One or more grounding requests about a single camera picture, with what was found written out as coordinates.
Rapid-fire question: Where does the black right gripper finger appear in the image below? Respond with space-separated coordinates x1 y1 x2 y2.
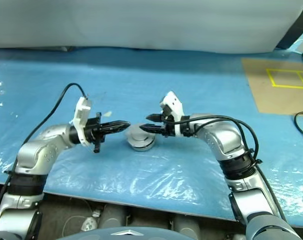
145 113 165 123
139 123 168 135

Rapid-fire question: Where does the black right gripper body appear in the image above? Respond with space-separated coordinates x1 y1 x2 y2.
161 104 176 138

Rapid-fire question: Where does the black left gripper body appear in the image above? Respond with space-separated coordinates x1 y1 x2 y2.
84 112 106 154

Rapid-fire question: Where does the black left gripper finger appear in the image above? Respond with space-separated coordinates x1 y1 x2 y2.
101 120 131 129
103 126 130 135

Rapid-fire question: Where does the round hinged motor lid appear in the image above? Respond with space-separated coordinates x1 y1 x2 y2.
125 123 155 147

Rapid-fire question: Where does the blue plastic table cover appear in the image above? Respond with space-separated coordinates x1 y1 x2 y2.
0 46 303 222

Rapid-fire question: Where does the grey rounded cylinder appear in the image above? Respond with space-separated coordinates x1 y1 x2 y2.
171 214 202 237
103 204 129 230

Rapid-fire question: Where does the small white pouch device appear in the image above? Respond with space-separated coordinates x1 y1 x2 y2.
80 216 99 233

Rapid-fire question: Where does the white foam backdrop board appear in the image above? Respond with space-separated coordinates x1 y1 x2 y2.
0 0 303 55

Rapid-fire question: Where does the grey robot torso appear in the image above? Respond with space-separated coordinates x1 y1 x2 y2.
57 226 194 240

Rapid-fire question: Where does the brown cardboard sheet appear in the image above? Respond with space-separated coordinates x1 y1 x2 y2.
241 57 303 116

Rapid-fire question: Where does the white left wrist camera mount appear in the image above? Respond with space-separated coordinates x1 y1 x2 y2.
70 96 93 147

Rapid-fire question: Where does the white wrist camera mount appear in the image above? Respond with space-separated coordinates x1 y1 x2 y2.
70 96 93 147
159 90 185 137

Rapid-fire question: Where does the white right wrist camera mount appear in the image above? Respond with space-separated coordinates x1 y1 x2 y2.
159 90 185 137

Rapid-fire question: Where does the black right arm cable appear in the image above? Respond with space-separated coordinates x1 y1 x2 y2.
163 114 289 223

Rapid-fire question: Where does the looped black cable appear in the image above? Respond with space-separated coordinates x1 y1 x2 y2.
293 110 303 140

